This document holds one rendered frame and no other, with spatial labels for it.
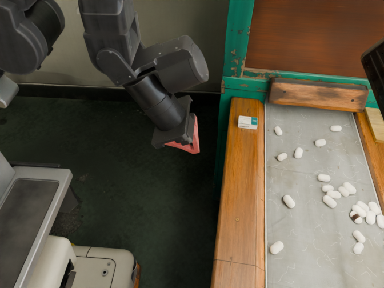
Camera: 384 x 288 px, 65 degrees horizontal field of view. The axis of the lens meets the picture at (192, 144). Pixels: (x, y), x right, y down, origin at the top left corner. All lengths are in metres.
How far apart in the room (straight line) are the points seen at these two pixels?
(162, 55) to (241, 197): 0.48
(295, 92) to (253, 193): 0.38
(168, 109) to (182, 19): 1.41
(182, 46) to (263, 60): 0.62
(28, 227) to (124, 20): 0.32
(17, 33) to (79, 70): 1.81
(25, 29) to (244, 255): 0.60
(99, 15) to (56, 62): 1.88
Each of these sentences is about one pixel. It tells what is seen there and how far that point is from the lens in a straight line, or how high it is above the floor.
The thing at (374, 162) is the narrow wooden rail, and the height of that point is 0.76.
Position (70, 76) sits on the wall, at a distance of 2.31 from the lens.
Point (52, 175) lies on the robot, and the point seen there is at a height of 1.04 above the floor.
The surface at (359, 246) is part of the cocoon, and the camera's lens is 0.84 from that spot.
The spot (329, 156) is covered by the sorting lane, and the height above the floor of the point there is 0.74.
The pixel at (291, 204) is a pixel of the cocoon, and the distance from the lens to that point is 0.83.
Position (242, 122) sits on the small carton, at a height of 0.79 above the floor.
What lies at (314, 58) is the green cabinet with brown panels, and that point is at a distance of 1.03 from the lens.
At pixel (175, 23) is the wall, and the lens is 1.88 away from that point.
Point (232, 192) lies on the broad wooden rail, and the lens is 0.81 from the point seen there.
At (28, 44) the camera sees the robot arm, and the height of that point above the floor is 1.24.
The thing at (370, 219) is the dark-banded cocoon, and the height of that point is 0.76.
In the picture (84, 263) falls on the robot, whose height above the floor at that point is 0.28.
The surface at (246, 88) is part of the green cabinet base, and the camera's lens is 1.07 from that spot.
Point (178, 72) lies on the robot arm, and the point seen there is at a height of 1.20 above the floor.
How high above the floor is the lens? 1.44
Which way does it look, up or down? 48 degrees down
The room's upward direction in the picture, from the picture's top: straight up
